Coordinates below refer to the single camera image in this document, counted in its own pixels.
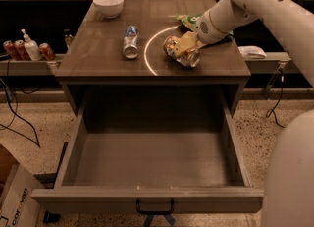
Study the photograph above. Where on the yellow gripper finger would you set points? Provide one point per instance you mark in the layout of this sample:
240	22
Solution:
187	42

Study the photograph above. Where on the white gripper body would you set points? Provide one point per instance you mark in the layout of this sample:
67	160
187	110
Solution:
208	29

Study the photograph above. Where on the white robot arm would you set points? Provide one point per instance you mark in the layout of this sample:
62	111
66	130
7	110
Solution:
289	189

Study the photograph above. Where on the grey cabinet counter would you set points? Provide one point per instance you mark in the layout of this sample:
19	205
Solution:
96	54

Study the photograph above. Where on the open grey top drawer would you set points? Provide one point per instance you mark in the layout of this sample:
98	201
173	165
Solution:
152	143

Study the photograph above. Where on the red can right of bottle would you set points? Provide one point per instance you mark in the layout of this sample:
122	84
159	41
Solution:
46	51

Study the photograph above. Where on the red can far left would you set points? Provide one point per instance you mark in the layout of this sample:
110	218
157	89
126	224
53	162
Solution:
11	50

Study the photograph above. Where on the green chip bag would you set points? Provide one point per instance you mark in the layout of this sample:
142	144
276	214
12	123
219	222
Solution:
189	21

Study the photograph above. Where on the white folded cloth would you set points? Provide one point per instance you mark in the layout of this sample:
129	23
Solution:
252	52

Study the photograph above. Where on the grey side shelf right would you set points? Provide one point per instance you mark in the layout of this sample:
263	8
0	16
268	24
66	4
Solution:
272	63

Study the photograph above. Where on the grey side shelf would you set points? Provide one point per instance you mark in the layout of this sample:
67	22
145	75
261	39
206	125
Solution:
30	68
272	63

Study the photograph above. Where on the white bowl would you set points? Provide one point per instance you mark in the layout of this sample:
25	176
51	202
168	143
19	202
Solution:
109	8

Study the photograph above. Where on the dark small bottle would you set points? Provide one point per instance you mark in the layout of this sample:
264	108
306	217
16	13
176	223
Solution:
68	37

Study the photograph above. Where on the white soap pump bottle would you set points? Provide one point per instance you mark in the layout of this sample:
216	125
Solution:
31	47

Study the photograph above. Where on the grey side shelf left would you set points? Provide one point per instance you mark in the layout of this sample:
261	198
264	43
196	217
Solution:
30	68

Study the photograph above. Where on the white cardboard box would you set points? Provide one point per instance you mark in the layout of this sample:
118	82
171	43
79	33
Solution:
17	207

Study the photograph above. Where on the black drawer handle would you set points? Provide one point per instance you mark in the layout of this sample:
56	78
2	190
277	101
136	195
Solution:
150	207

